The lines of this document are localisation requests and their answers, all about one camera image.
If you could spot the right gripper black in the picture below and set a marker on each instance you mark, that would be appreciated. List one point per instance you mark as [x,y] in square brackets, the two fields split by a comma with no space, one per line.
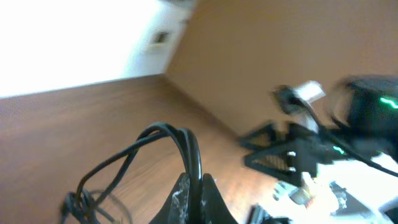
[372,113]

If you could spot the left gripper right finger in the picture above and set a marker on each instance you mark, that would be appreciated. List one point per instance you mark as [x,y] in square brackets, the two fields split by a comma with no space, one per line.
[213,207]

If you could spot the white wall thermostat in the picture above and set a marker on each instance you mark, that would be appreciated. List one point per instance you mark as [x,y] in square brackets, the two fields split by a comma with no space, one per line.
[159,40]

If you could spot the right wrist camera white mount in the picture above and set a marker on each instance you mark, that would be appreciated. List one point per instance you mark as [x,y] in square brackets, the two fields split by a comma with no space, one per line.
[296,102]

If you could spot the right camera cable black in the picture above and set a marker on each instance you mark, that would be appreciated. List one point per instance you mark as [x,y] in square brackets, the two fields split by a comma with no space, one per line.
[344,146]

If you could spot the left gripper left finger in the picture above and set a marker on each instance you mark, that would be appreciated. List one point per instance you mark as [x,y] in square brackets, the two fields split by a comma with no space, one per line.
[175,208]

